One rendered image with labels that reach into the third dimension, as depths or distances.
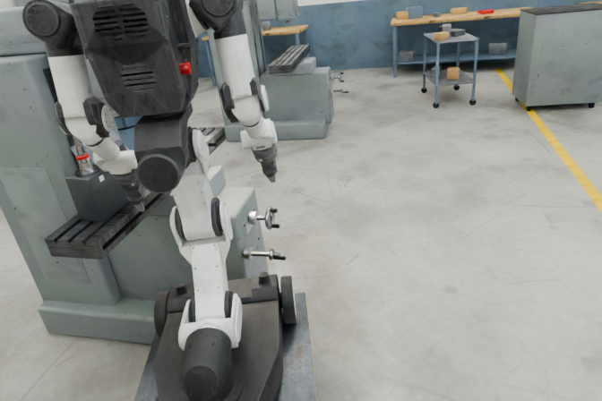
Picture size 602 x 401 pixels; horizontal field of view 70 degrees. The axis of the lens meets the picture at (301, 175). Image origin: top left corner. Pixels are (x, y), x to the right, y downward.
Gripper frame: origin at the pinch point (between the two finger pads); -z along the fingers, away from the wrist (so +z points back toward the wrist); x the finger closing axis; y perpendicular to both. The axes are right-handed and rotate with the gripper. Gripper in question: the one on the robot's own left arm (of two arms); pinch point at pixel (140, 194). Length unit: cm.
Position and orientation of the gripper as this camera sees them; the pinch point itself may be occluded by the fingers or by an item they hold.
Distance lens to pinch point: 180.9
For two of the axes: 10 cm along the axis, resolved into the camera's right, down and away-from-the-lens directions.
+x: -1.3, -8.3, 5.4
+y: -9.9, 1.2, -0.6
